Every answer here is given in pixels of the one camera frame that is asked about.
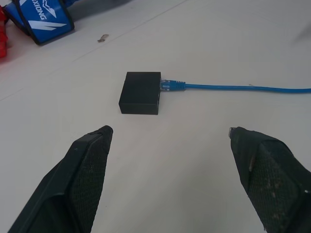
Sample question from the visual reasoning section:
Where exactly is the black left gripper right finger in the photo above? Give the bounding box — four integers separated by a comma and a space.
228, 126, 311, 233

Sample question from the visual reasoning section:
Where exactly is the black network switch box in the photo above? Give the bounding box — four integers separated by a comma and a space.
118, 71, 162, 116

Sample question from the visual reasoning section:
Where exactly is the red plastic object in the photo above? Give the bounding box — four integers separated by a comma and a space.
0, 5, 9, 58

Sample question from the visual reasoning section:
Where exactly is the blue Ethernet cable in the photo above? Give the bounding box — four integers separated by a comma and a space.
159, 78, 311, 94

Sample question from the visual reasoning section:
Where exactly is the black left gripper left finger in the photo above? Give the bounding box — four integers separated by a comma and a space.
8, 125, 114, 233

